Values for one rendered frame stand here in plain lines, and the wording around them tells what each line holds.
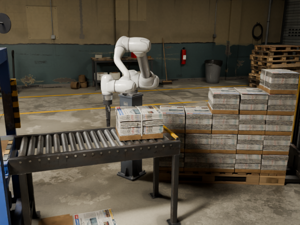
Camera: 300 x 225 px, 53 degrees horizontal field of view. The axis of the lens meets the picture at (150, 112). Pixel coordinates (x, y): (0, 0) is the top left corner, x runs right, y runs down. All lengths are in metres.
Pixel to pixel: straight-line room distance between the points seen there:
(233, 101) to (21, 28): 7.32
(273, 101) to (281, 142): 0.48
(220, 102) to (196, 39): 7.45
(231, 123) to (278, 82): 0.65
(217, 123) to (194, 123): 0.25
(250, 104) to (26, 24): 7.40
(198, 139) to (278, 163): 0.94
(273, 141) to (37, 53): 7.47
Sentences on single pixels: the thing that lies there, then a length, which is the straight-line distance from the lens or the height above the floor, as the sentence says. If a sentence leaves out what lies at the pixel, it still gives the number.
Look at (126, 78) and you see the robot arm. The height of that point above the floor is 1.32.
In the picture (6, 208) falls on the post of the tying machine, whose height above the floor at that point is 0.54.
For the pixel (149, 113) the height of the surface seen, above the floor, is 1.03.
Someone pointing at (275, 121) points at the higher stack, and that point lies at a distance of 3.57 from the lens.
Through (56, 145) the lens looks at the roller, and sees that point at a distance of 2.58.
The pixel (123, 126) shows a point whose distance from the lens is 2.54.
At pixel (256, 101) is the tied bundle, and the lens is 3.45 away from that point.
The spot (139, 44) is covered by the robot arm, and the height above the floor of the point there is 1.58.
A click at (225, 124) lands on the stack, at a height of 0.71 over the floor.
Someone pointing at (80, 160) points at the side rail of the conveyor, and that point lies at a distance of 2.43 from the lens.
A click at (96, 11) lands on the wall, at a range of 9.69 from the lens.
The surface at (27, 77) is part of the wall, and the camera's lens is 9.68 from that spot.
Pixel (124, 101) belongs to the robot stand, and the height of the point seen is 0.93.
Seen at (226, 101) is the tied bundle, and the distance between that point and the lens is 3.37.
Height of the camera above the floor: 1.70
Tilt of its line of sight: 15 degrees down
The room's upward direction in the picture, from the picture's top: 1 degrees clockwise
